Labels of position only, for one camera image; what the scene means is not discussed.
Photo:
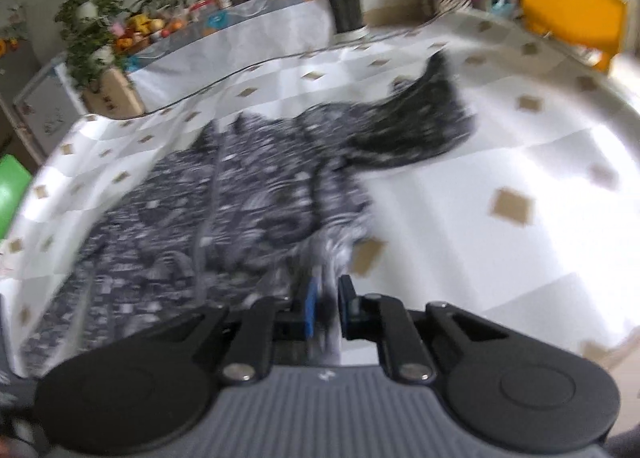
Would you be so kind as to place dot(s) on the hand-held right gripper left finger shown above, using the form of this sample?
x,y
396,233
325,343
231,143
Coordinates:
x,y
311,308

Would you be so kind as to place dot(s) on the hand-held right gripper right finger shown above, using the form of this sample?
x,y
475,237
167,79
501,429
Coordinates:
x,y
346,305

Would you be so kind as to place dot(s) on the grey patterned fleece jacket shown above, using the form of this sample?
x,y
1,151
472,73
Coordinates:
x,y
250,188

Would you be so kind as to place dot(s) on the grey white checkered tablecloth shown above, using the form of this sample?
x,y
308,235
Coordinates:
x,y
500,288

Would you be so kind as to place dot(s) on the cloth covered side table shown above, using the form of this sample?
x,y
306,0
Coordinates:
x,y
260,32

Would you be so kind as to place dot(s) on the tan cardboard box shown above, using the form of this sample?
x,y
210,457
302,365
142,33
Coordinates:
x,y
112,95

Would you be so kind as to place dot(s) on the dark striped floor vase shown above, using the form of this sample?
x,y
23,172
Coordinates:
x,y
346,0

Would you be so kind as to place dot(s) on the green plastic chair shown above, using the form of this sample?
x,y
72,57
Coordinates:
x,y
12,193

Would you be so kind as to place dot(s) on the pile of fruit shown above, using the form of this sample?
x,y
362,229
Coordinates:
x,y
150,30

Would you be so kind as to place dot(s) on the white chest freezer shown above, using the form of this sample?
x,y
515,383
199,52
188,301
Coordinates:
x,y
45,107

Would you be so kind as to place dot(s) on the trailing green potted plant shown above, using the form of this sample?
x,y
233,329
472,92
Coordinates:
x,y
90,27

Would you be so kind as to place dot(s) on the yellow plastic chair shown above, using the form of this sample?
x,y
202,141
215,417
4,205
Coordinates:
x,y
570,7

